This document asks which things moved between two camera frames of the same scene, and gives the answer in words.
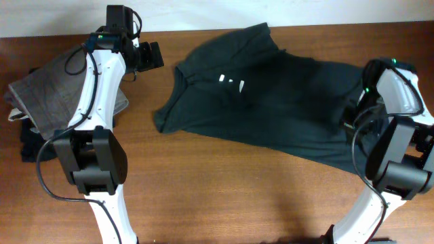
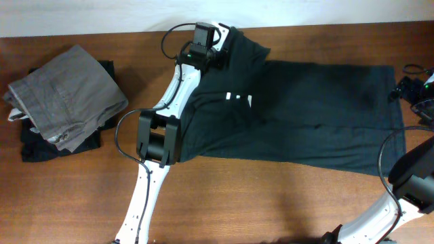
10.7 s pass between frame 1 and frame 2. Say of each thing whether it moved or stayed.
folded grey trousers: stayed
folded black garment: stayed
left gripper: moved
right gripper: moved
